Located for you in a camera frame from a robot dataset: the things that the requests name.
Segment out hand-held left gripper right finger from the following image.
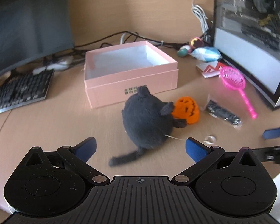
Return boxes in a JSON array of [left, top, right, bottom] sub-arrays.
[[171, 137, 267, 184]]

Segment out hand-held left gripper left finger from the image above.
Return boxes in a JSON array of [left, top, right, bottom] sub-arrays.
[[23, 137, 109, 184]]

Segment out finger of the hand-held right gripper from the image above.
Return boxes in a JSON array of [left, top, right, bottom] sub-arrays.
[[251, 145, 280, 167], [262, 125, 280, 141]]

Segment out orange pumpkin plush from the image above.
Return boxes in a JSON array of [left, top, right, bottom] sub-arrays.
[[172, 96, 200, 125]]

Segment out black item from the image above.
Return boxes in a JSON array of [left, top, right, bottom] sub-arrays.
[[202, 94, 243, 128]]

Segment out black cat plush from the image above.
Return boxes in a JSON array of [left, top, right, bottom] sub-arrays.
[[109, 86, 187, 167]]

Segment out pink plastic net scoop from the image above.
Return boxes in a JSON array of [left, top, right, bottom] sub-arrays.
[[219, 66, 257, 120]]

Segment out pink cardboard box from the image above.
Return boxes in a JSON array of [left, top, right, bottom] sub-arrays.
[[83, 40, 179, 110]]

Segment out red and white packet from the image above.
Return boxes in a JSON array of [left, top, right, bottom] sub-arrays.
[[196, 60, 228, 78]]

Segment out blue and white bag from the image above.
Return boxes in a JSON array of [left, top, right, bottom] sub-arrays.
[[189, 46, 223, 62]]

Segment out pink round toy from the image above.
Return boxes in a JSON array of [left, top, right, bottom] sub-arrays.
[[189, 37, 204, 48]]

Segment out black keyboard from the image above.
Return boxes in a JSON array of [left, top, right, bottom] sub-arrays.
[[0, 69, 55, 117]]

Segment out small colourful figure toy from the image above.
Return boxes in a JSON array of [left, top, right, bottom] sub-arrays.
[[177, 46, 192, 57]]

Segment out white computer case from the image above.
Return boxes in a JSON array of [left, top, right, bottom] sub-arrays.
[[212, 0, 280, 108]]

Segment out black computer monitor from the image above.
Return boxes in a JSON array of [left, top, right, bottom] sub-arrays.
[[0, 0, 75, 80]]

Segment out black cables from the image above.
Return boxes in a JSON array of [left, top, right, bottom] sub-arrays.
[[44, 30, 213, 62]]

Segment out thin white cable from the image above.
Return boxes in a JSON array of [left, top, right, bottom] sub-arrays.
[[120, 32, 140, 44]]

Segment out white cable bundle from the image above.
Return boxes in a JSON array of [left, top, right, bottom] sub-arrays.
[[182, 0, 210, 32]]

